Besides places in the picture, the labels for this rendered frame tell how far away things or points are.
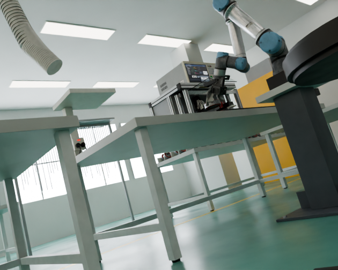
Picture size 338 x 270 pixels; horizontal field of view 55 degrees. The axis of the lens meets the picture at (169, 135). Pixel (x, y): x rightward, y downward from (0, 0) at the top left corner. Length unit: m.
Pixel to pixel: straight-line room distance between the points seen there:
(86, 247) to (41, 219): 7.00
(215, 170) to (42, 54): 4.63
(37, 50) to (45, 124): 1.59
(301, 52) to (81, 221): 1.00
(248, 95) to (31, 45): 4.62
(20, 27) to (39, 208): 5.89
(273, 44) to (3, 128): 1.46
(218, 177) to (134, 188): 3.52
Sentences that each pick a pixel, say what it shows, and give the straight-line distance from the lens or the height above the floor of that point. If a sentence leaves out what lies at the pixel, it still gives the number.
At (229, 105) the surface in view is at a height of 0.89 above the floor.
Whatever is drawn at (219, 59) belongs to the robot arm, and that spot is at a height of 1.05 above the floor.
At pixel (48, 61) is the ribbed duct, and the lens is 2.81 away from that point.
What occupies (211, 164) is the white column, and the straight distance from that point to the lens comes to 6.69.
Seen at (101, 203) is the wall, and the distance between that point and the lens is 8.93.
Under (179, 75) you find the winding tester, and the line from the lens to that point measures 2.71.
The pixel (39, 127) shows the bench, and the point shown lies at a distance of 1.34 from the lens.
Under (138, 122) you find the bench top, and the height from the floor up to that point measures 0.72.
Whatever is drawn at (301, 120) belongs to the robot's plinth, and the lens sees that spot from 2.01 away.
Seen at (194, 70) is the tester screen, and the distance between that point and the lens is 2.73.
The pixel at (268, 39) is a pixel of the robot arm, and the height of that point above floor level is 1.01.
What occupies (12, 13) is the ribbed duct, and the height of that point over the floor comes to 2.07.
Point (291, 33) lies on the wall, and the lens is 8.35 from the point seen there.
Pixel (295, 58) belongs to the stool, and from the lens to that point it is 0.74.
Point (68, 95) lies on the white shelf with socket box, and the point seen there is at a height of 1.17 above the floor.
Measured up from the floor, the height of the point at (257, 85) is 1.82.
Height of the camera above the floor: 0.33
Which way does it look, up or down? 10 degrees up
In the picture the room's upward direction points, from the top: 16 degrees counter-clockwise
